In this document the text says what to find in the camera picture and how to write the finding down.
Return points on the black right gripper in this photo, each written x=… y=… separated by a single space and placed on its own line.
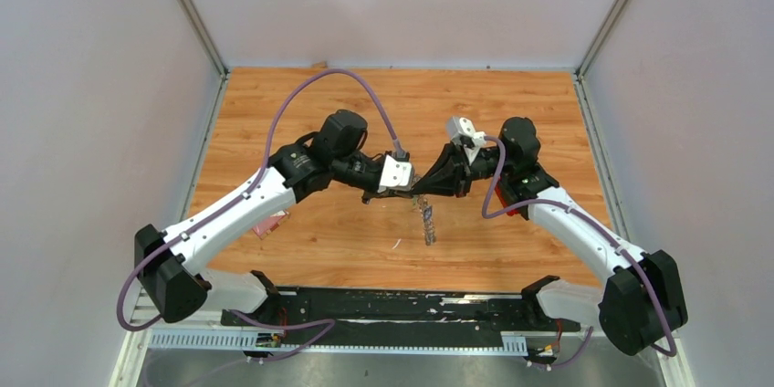
x=451 y=175

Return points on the red playing card box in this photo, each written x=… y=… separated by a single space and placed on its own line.
x=270 y=224

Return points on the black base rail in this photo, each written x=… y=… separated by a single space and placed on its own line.
x=395 y=309

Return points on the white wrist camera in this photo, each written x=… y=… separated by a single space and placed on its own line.
x=395 y=175
x=464 y=134

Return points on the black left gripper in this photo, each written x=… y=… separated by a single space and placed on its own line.
x=387 y=193

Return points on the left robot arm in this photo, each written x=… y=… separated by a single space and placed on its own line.
x=170 y=263

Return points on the white slotted cable duct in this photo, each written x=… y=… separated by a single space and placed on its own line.
x=453 y=340

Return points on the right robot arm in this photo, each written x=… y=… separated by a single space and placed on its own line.
x=640 y=301

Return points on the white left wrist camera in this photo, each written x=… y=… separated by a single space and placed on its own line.
x=395 y=175

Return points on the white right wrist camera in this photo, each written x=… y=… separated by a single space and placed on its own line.
x=464 y=134

